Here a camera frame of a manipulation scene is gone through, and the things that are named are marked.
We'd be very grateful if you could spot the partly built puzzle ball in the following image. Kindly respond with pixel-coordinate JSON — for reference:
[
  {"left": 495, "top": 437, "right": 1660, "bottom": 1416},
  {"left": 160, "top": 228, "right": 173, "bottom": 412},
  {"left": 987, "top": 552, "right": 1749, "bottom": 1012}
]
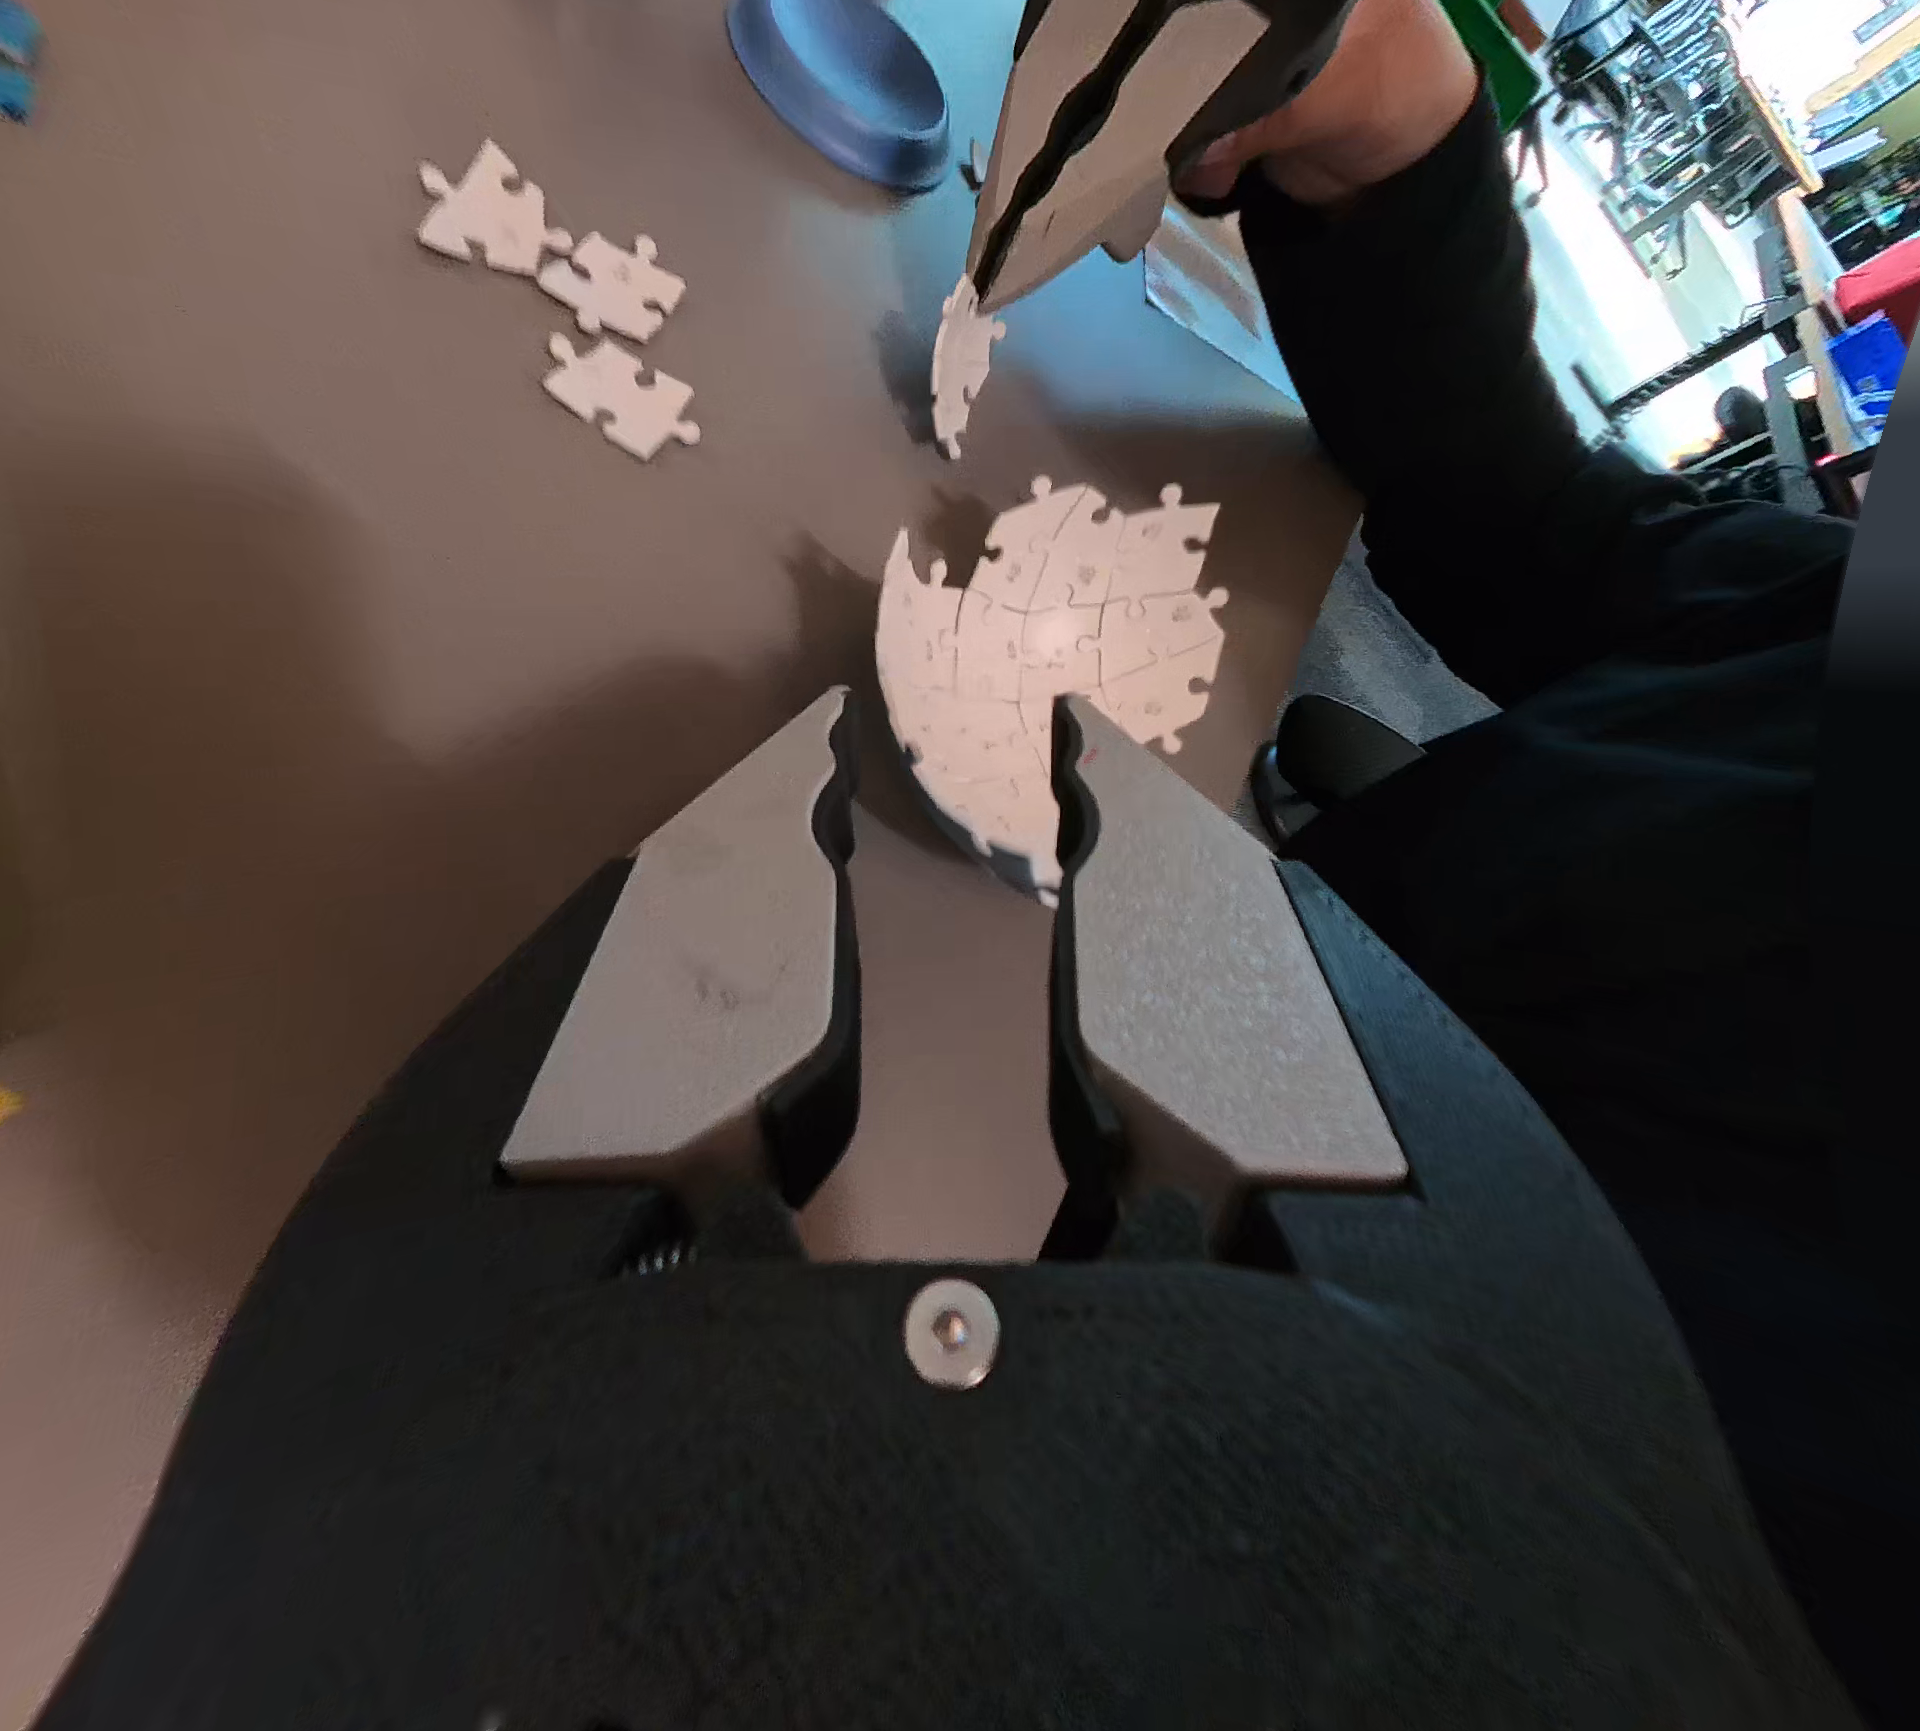
[{"left": 875, "top": 476, "right": 1233, "bottom": 905}]

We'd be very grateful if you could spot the person's right forearm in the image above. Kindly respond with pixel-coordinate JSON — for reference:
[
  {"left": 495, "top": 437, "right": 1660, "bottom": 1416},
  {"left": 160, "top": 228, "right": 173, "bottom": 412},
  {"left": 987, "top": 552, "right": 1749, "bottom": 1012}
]
[{"left": 1233, "top": 73, "right": 1858, "bottom": 697}]

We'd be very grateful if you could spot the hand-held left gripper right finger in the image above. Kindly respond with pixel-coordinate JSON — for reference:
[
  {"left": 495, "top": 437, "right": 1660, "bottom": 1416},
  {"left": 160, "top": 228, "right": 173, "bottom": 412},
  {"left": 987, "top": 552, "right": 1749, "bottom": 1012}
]
[{"left": 1040, "top": 697, "right": 1417, "bottom": 1261}]

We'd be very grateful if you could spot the blue crate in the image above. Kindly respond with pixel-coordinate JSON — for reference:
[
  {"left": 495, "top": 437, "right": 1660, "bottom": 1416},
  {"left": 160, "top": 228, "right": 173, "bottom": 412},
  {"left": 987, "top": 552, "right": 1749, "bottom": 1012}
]
[{"left": 1819, "top": 314, "right": 1910, "bottom": 437}]

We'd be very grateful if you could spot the person's right hand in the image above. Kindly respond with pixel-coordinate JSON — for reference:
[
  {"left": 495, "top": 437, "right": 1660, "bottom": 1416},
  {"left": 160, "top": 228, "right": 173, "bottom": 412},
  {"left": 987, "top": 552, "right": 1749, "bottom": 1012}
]
[{"left": 1169, "top": 0, "right": 1480, "bottom": 214}]

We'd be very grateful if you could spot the blue bowl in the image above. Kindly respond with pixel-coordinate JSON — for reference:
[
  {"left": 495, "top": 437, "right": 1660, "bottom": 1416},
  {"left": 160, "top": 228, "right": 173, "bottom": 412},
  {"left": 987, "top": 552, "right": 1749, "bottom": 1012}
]
[{"left": 729, "top": 0, "right": 959, "bottom": 197}]

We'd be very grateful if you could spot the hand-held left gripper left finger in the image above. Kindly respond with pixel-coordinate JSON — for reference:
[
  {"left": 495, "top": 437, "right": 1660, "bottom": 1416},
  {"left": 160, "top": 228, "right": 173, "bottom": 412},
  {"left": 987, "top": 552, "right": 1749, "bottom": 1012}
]
[{"left": 495, "top": 687, "right": 860, "bottom": 1209}]

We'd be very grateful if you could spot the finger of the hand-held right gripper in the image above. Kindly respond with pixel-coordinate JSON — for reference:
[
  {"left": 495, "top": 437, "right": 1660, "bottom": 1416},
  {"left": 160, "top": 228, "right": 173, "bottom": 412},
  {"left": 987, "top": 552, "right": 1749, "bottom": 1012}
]
[
  {"left": 968, "top": 0, "right": 1157, "bottom": 298},
  {"left": 980, "top": 0, "right": 1276, "bottom": 314}
]

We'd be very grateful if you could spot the red container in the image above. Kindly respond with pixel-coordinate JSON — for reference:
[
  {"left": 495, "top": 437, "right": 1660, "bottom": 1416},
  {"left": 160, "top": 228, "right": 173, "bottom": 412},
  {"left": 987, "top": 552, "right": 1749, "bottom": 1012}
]
[{"left": 1829, "top": 239, "right": 1920, "bottom": 337}]

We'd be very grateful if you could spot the person's dark-clothed torso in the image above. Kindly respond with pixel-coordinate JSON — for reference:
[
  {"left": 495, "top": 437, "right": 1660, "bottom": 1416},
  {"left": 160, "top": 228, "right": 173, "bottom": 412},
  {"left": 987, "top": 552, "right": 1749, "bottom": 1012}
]
[{"left": 1276, "top": 513, "right": 1920, "bottom": 1731}]

